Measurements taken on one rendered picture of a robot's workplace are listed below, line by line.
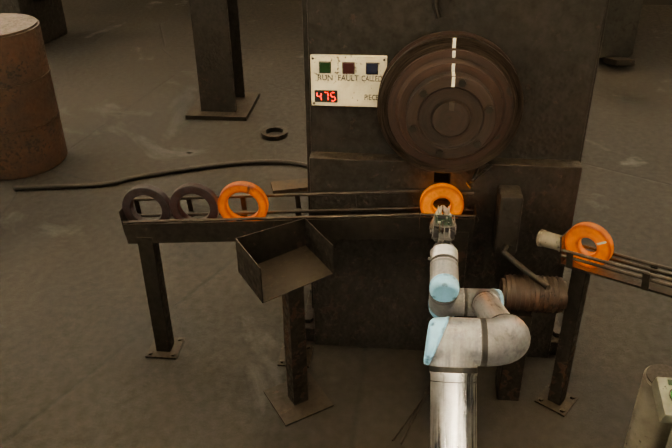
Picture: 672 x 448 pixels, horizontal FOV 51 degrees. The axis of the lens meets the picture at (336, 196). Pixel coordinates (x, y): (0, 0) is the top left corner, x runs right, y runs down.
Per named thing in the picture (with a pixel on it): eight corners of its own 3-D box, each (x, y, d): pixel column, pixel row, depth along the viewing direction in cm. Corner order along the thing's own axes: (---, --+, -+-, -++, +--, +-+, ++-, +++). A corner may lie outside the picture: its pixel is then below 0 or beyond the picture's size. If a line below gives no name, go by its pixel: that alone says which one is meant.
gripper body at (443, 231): (456, 213, 231) (457, 241, 223) (453, 230, 238) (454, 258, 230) (432, 212, 232) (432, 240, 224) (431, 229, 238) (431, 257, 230)
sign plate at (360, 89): (312, 103, 247) (310, 53, 238) (385, 105, 244) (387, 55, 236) (311, 105, 245) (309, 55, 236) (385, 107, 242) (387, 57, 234)
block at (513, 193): (490, 239, 260) (497, 182, 249) (512, 240, 260) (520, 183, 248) (493, 255, 251) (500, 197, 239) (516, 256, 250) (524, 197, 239)
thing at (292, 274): (250, 396, 268) (234, 238, 233) (310, 372, 279) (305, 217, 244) (272, 432, 252) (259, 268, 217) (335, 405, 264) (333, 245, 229)
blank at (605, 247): (581, 268, 237) (577, 272, 235) (560, 227, 237) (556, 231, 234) (622, 258, 226) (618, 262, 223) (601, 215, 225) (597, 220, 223)
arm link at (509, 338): (539, 324, 163) (501, 283, 231) (485, 323, 165) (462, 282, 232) (538, 373, 164) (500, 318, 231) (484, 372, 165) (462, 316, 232)
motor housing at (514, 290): (486, 378, 275) (500, 266, 249) (543, 381, 273) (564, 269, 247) (489, 402, 264) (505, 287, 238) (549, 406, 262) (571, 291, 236)
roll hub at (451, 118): (404, 151, 231) (407, 69, 218) (490, 154, 229) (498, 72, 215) (404, 158, 227) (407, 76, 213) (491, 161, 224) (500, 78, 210)
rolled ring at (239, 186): (208, 192, 253) (210, 188, 256) (230, 234, 261) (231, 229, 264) (255, 178, 249) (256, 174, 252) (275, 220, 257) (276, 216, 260)
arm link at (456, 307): (463, 323, 229) (465, 302, 220) (427, 322, 230) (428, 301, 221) (461, 300, 235) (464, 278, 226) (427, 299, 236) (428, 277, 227)
